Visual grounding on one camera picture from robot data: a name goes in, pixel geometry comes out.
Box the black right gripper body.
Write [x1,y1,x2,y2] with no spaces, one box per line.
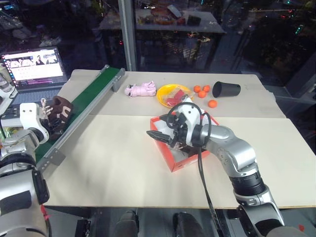
[168,111,189,150]

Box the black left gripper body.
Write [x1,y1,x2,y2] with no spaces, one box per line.
[41,118,55,134]

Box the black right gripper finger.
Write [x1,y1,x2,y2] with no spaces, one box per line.
[168,135,180,149]
[146,130,172,144]

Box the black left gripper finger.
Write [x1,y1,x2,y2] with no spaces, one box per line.
[50,116,64,129]
[49,128,64,142]

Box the orange shoebox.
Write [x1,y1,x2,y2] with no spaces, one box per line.
[150,96,221,173]

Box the red snack packet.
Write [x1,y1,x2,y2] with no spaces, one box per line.
[164,89,188,107]

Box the green conveyor belt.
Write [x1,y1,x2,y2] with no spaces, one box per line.
[36,64,126,171]

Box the yellow bowl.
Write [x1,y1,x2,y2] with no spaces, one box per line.
[156,83,196,109]

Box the pink cloth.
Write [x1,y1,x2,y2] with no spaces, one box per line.
[123,80,158,99]

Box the open laptop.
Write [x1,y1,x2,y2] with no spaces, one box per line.
[0,46,69,117]

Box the clear plastic bottle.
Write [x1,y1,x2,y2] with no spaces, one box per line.
[0,64,13,93]

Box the black cup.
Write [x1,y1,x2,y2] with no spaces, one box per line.
[212,81,241,98]

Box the grey background table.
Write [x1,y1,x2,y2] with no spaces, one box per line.
[98,6,227,72]

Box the grey metal pillar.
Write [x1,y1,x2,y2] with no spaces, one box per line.
[118,0,137,72]

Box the black box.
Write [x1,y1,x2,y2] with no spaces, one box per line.
[187,14,201,26]

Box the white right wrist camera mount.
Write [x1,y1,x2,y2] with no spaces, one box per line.
[174,101,203,147]

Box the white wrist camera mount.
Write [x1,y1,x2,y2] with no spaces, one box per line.
[19,103,50,144]
[174,101,203,147]

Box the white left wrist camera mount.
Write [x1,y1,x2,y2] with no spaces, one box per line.
[19,103,50,144]

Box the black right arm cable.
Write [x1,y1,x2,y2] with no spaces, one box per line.
[166,102,222,237]

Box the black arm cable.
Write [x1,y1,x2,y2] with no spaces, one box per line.
[166,102,222,237]
[0,113,16,142]

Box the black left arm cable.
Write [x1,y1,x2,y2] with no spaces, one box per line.
[0,113,16,142]

